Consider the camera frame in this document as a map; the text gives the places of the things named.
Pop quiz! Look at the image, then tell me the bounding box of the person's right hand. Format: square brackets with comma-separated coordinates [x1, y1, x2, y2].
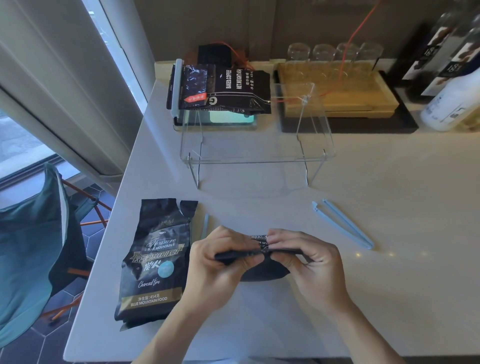
[266, 228, 353, 316]

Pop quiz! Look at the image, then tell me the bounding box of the person's left hand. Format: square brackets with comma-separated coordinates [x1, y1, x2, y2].
[181, 226, 266, 313]

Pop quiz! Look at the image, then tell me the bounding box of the small black coffee bag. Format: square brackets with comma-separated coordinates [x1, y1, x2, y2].
[214, 234, 305, 283]

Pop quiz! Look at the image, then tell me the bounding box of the person's right forearm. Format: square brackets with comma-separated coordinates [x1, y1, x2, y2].
[325, 296, 409, 364]

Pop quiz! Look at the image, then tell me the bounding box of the person's left forearm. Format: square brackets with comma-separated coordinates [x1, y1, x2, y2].
[132, 298, 223, 364]

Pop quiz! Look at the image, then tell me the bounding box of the open light blue sealing clip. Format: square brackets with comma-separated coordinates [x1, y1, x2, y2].
[311, 198, 375, 251]

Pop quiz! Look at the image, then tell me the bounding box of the black coffee bag blue dot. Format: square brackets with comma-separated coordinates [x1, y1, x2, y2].
[114, 197, 199, 332]

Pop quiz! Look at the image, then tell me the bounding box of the clear acrylic stand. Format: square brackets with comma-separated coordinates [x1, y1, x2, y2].
[179, 82, 337, 189]

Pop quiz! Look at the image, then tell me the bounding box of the teal flat tray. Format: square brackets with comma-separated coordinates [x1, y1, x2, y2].
[173, 110, 259, 131]

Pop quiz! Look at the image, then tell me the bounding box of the black coffee bag red label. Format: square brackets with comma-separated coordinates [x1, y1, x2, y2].
[166, 63, 272, 116]

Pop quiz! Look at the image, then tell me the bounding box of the wooden tray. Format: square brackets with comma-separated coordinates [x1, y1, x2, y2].
[277, 61, 400, 119]

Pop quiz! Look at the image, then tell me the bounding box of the light blue clip on bag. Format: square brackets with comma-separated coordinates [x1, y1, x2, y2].
[170, 58, 185, 119]

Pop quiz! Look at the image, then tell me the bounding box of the black box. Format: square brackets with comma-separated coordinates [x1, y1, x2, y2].
[197, 44, 233, 68]

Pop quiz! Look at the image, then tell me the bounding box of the clear drinking glass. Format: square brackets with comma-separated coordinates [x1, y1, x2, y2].
[335, 42, 361, 64]
[358, 42, 385, 70]
[311, 43, 337, 64]
[286, 42, 311, 64]

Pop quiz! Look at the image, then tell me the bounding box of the teal folding chair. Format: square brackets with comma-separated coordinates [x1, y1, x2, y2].
[0, 163, 114, 350]

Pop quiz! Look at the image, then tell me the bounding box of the white plastic bottle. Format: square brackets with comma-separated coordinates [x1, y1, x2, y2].
[419, 67, 480, 133]

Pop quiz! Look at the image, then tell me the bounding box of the dark syrup bottle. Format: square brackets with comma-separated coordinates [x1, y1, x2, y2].
[389, 10, 460, 99]
[419, 15, 480, 99]

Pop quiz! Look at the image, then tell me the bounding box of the orange cable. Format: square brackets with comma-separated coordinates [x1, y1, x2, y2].
[215, 0, 382, 104]

